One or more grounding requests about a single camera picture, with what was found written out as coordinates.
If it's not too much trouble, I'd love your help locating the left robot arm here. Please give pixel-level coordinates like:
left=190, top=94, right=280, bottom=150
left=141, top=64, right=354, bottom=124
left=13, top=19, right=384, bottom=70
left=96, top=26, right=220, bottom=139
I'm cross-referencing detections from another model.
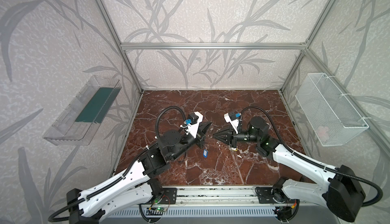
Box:
left=67, top=122, right=212, bottom=224

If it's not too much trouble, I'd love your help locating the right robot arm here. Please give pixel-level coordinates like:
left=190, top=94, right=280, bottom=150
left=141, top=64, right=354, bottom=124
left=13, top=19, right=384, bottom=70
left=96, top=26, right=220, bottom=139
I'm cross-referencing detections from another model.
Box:
left=213, top=115, right=366, bottom=223

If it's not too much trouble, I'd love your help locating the pink object in basket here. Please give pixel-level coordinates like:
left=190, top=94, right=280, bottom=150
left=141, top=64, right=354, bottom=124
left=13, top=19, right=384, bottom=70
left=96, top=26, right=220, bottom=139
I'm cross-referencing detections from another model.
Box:
left=316, top=126, right=329, bottom=137

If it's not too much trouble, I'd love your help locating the small circuit board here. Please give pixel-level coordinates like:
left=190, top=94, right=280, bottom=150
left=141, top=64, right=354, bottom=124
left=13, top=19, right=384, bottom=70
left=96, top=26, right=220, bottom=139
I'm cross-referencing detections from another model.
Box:
left=147, top=206, right=169, bottom=215

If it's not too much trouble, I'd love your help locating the green felt pad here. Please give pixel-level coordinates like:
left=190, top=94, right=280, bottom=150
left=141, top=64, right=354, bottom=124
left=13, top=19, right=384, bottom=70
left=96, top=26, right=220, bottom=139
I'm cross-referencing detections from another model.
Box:
left=75, top=87, right=121, bottom=124

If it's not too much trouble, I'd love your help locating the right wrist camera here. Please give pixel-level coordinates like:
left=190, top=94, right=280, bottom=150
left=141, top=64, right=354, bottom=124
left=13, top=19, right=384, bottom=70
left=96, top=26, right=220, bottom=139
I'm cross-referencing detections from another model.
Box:
left=224, top=112, right=242, bottom=134

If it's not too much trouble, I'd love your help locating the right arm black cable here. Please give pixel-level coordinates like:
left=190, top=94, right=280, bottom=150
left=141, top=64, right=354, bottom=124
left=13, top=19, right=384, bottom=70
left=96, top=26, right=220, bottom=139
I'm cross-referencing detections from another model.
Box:
left=239, top=106, right=384, bottom=207

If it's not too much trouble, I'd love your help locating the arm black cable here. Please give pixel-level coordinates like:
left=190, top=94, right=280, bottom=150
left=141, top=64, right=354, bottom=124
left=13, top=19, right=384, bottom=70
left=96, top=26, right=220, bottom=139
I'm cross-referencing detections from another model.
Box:
left=239, top=106, right=384, bottom=207
left=48, top=106, right=187, bottom=223

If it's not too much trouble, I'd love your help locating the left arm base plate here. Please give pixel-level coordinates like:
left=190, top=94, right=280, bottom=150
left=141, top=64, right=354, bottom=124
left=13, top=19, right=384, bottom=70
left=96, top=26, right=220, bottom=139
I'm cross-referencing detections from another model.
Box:
left=150, top=187, right=178, bottom=205

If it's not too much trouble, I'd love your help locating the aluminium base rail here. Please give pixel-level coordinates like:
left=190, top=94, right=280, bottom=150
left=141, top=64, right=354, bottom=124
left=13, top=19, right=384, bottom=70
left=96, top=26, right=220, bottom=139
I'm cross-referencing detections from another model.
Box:
left=88, top=185, right=345, bottom=208

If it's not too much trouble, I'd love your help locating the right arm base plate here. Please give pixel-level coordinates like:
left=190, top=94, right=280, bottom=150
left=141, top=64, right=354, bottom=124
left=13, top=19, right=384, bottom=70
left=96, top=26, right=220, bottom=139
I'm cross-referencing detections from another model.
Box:
left=255, top=186, right=296, bottom=205

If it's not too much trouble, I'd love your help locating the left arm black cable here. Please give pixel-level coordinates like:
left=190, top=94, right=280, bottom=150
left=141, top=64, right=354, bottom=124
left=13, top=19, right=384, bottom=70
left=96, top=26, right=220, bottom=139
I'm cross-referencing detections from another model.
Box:
left=48, top=106, right=187, bottom=223

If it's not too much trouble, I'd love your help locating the white wire mesh basket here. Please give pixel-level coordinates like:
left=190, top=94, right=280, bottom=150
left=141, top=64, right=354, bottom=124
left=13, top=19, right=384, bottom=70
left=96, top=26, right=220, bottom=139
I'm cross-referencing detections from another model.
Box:
left=296, top=73, right=369, bottom=147

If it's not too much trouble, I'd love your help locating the clear plastic wall bin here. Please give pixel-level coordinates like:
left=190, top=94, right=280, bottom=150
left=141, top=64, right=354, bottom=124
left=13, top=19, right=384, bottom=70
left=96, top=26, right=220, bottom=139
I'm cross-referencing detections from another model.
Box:
left=43, top=75, right=122, bottom=146

